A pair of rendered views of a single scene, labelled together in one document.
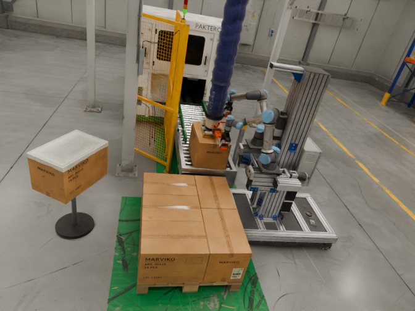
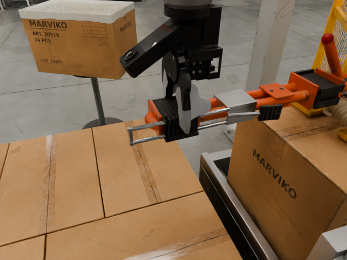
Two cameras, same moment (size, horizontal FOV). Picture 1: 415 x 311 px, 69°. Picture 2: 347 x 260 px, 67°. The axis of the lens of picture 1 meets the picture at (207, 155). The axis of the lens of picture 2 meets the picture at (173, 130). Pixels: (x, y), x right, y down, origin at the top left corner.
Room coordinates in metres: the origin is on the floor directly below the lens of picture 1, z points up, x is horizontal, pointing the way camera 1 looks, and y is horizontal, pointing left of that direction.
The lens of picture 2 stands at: (2.86, -0.58, 1.36)
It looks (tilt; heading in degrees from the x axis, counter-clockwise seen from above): 36 degrees down; 86
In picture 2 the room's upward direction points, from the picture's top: straight up
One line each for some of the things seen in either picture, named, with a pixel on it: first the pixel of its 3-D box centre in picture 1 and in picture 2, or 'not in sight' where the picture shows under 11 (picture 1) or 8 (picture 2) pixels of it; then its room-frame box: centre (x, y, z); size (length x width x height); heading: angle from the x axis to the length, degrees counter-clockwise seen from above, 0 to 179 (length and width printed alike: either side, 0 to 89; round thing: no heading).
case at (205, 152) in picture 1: (208, 145); (340, 165); (3.46, 0.02, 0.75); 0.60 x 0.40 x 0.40; 17
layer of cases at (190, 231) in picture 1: (188, 221); (61, 240); (2.43, 0.06, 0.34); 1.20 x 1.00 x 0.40; 15
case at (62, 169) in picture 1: (71, 164); (85, 36); (2.38, 1.29, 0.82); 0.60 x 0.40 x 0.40; 164
